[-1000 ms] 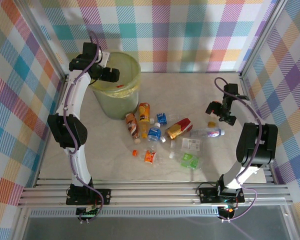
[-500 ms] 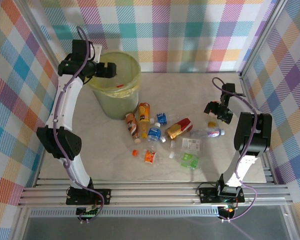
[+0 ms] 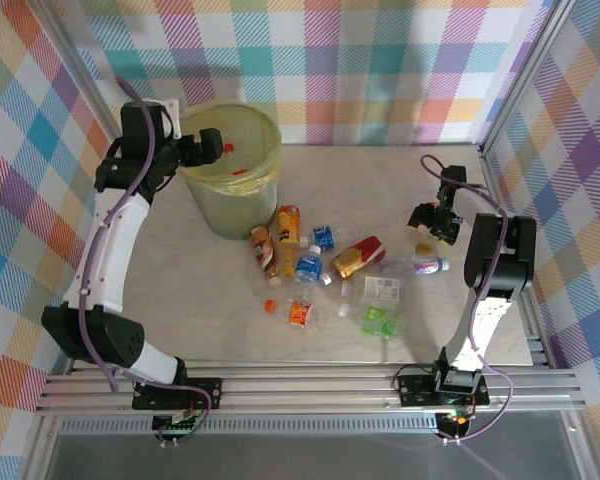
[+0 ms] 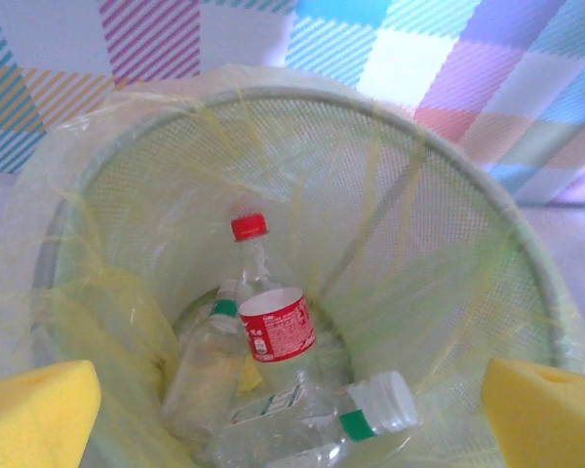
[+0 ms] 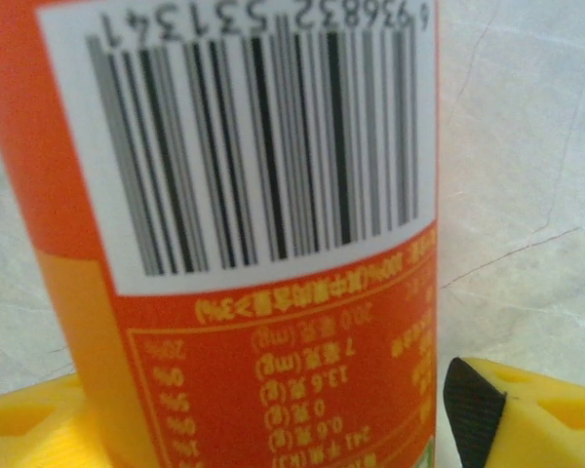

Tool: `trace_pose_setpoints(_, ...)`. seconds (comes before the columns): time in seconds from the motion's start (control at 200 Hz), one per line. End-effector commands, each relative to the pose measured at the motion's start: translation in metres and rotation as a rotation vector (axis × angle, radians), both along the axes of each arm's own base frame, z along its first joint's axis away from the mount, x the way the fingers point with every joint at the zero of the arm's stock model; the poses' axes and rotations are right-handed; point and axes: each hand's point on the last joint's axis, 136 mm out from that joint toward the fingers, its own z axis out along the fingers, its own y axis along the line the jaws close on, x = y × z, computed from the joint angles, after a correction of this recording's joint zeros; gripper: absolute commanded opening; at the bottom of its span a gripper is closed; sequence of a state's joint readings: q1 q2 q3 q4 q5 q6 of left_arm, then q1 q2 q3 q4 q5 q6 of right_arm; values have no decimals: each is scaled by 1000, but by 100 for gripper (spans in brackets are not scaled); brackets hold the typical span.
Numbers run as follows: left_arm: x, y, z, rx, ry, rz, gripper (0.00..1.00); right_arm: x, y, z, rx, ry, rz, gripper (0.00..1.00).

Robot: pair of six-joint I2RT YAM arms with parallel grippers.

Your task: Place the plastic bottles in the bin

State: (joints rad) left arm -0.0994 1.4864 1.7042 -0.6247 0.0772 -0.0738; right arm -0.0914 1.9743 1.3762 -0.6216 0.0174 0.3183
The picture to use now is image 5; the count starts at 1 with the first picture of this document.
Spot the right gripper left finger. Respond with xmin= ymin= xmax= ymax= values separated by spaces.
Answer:
xmin=0 ymin=373 xmax=114 ymax=468

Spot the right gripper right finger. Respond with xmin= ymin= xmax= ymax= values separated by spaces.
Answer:
xmin=441 ymin=357 xmax=585 ymax=468

